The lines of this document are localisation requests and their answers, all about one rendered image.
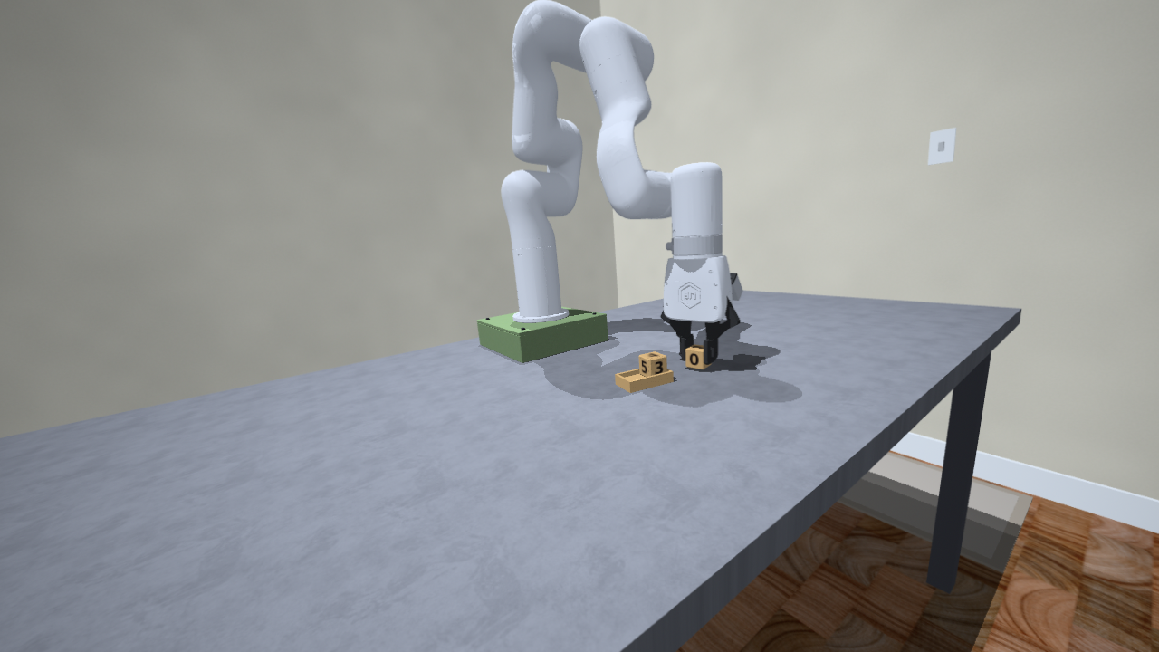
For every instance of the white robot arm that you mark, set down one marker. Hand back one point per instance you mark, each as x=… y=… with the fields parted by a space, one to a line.
x=618 y=60

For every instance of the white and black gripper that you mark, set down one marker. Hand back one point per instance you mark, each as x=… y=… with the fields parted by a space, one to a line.
x=694 y=286

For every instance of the tan wooden number cube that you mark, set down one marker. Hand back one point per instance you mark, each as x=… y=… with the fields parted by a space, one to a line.
x=652 y=363
x=694 y=357

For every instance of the tan wooden tray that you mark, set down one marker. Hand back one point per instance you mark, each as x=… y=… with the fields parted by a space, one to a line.
x=632 y=381

